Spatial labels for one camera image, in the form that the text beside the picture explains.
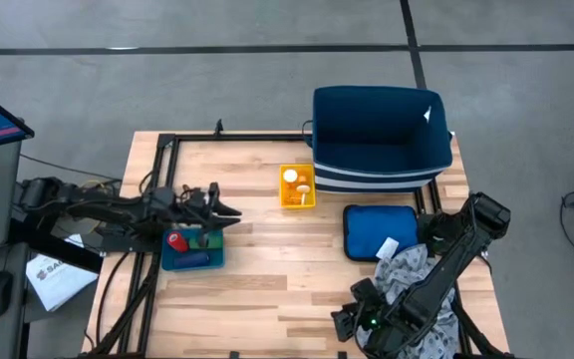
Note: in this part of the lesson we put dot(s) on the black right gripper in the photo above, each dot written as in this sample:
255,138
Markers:
379,324

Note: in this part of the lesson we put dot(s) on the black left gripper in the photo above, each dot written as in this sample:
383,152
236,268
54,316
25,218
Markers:
187,209

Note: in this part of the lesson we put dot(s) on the green bandage roll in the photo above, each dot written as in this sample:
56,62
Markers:
214,242

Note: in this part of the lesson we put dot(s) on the red bandage roll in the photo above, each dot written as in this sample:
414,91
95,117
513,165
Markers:
177,242

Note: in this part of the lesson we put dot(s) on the blue bandage roll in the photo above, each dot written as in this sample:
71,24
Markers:
192,259

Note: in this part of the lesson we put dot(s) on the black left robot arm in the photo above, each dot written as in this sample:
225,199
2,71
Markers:
92,207

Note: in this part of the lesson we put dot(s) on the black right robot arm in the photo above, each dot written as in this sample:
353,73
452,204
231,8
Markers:
446,279

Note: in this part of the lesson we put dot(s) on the yellow plastic basket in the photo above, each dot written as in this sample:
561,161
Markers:
283,199

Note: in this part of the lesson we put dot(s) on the teal plastic bin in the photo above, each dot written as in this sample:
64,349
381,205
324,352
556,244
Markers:
166,260

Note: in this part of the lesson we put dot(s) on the navy white striped fabric bin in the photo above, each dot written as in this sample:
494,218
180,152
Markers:
376,149

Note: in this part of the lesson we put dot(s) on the grey patterned cloth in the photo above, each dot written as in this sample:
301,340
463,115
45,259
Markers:
401,269

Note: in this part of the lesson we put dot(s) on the white tag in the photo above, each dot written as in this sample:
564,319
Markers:
387,248

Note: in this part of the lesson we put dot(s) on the black clamp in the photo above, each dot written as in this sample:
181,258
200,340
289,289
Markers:
218,127

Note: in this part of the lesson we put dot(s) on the blue cushion pad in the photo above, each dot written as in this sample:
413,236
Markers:
372,229

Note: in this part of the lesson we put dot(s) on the white printed paper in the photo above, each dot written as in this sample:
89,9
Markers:
63,284

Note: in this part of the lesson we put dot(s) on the black aluminium table frame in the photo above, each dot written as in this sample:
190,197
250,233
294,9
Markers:
242,136

